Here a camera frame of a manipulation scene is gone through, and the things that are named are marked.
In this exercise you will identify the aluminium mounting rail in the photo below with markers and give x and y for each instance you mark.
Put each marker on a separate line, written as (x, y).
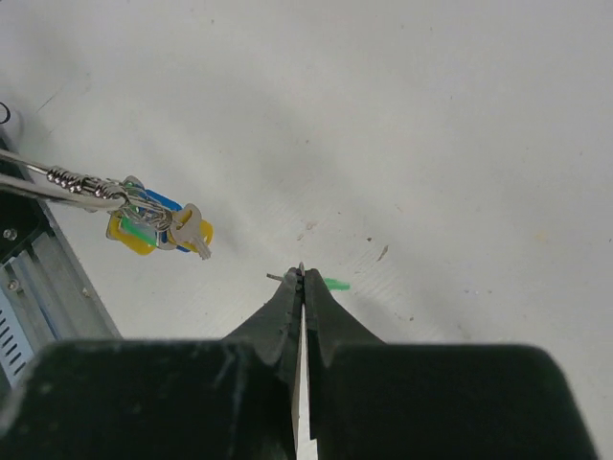
(49, 291)

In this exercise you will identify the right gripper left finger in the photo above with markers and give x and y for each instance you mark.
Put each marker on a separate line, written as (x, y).
(231, 398)

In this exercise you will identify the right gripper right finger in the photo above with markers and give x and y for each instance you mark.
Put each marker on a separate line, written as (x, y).
(369, 399)

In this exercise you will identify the large keyring with keys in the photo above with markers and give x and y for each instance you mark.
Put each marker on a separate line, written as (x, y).
(140, 219)

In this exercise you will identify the white slotted cable duct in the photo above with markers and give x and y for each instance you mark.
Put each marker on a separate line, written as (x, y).
(16, 350)

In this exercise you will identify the green key tag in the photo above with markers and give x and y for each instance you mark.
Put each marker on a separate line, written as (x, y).
(337, 284)

